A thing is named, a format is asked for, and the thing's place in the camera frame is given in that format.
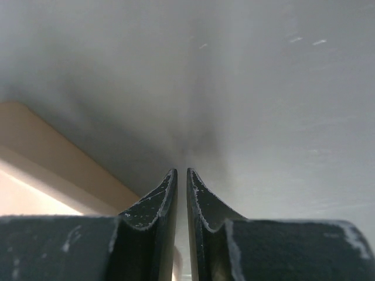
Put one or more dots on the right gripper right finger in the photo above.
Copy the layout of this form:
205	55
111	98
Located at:
224	245

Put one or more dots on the gold tin lid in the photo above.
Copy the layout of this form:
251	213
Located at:
39	158

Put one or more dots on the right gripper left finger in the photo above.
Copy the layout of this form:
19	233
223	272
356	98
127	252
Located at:
136	244

